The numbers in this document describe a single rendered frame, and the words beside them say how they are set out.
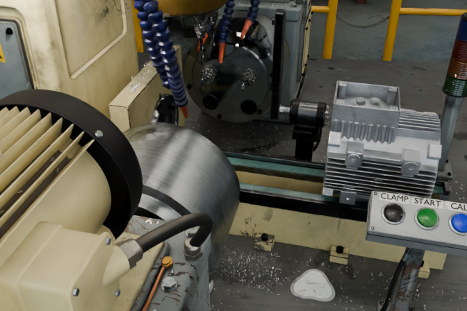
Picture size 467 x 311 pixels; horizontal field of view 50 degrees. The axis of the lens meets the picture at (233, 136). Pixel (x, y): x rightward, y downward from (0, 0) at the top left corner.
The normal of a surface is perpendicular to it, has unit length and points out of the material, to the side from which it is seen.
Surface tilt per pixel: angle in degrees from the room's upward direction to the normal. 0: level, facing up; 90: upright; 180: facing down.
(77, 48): 90
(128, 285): 0
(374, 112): 90
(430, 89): 0
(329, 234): 90
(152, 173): 13
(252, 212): 90
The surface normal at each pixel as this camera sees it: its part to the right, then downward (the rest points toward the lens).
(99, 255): 0.97, 0.13
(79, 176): 0.79, -0.39
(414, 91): 0.00, -0.84
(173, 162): 0.34, -0.75
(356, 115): -0.24, 0.52
